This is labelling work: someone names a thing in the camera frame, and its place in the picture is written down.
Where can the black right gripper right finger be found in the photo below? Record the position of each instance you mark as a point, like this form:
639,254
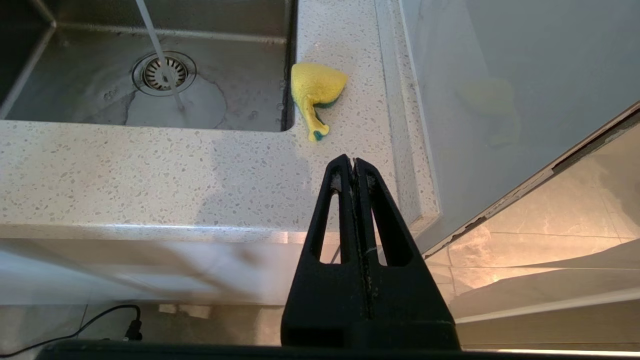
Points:
410,310

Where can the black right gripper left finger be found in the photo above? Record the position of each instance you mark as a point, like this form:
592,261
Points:
325,310

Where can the yellow green sponge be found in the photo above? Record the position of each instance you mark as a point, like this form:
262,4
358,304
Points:
317,82

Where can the stainless steel sink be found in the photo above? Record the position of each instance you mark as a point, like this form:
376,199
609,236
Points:
235,75

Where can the beige cabinet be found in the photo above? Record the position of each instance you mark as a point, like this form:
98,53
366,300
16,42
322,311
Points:
565,240

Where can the white base cabinet front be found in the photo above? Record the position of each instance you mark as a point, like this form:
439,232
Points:
150,270

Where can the round metal drain strainer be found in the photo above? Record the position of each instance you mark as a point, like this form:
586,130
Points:
150,75

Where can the running tap water stream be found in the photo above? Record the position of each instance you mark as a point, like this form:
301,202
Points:
159,55

